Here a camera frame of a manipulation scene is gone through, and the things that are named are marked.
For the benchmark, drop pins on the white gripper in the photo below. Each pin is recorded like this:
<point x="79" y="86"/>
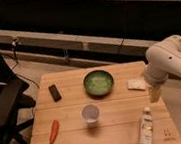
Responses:
<point x="154" y="93"/>

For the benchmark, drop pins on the black rectangular block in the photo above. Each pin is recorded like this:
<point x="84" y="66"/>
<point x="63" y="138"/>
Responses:
<point x="56" y="96"/>

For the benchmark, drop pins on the white plastic bottle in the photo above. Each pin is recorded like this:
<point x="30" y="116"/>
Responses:
<point x="146" y="125"/>

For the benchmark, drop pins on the green bowl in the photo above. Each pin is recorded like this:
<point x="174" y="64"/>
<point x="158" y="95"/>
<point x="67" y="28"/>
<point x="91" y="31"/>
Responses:
<point x="98" y="83"/>

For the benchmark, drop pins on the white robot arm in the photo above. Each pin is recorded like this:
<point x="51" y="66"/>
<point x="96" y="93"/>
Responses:
<point x="164" y="58"/>

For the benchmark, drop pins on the orange carrot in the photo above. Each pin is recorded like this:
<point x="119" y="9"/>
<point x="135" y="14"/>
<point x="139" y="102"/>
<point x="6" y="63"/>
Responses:
<point x="54" y="131"/>

